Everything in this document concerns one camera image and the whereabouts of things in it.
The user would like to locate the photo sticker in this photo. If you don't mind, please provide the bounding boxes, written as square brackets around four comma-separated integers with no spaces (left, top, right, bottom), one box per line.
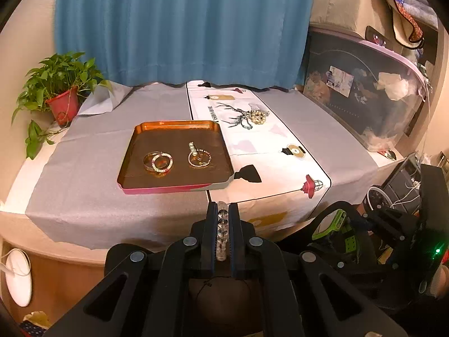
[327,66,353,97]

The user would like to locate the red flower pot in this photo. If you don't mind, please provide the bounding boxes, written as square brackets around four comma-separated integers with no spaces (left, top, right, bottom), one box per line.
[45,86,81,127]

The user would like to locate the beige bead necklace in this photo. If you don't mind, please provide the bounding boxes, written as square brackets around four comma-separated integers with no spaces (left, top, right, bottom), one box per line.
[247,110,269,126]

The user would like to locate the blue curtain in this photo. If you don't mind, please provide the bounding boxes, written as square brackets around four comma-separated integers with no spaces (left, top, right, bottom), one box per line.
[54,0,316,90]

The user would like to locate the gold bangle bracelet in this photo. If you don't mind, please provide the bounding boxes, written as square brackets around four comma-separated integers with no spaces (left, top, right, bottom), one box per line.
[143,152,165,172]

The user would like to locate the beige fabric storage box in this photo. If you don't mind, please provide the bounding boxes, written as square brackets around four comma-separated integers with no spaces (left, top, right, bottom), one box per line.
[310,0,398,43]

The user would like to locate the clear bead bracelet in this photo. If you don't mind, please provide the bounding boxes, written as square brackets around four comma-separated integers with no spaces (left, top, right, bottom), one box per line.
[216,201,228,262]

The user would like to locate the white slipper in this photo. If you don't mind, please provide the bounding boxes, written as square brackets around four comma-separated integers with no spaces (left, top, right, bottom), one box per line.
[5,249,33,308]

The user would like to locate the grey table cloth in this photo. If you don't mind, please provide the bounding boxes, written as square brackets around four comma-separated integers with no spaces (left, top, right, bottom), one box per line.
[24,81,381,251]

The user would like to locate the yellow crumpled paper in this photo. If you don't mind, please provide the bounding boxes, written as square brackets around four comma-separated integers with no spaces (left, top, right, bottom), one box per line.
[23,311,53,331]

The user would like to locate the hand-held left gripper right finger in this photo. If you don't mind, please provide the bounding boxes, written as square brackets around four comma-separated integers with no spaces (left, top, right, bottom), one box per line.
[228,203,409,337]

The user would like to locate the person's right hand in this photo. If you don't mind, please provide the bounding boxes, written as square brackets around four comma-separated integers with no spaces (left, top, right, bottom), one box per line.
[430,265,449,299]

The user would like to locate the beige bag patterned trim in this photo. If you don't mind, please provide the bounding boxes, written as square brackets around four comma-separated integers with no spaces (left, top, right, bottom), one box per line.
[365,0,425,49]

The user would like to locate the clear storage bin purple lid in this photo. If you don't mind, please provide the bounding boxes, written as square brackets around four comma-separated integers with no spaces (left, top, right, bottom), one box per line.
[302,28,431,153]

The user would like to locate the orange metal tray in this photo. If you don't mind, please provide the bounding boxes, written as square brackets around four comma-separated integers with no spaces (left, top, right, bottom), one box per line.
[117,120,235,195]

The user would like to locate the white printed table runner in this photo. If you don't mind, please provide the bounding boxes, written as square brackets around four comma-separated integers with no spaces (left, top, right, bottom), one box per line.
[186,80,332,239]

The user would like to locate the white cable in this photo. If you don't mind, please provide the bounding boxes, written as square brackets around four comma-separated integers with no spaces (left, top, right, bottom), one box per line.
[389,179,421,208]

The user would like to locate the pearl bracelet with charm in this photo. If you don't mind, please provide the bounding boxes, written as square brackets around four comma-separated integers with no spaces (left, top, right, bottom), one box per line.
[187,150,212,168]

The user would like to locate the pink white bead bracelet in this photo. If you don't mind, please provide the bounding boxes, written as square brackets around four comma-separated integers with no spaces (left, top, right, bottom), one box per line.
[152,152,175,175]

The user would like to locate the black green wristwatch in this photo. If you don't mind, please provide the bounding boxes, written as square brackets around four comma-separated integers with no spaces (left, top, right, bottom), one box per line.
[310,202,362,255]

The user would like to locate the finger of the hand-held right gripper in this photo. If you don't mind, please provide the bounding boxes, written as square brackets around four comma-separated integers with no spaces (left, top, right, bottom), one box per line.
[326,249,420,290]
[354,205,421,236]

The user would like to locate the green leafy plant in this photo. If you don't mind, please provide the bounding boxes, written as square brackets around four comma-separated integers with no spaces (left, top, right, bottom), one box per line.
[10,52,113,160]

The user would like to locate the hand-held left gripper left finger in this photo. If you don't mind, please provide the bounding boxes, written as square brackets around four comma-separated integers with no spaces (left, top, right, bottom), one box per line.
[42,202,220,337]

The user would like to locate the black cable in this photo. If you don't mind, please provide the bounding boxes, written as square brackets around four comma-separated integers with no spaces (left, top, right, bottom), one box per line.
[194,280,214,306]

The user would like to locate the white plastic bag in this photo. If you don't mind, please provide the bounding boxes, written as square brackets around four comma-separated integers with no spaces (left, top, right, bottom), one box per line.
[377,72,420,101]

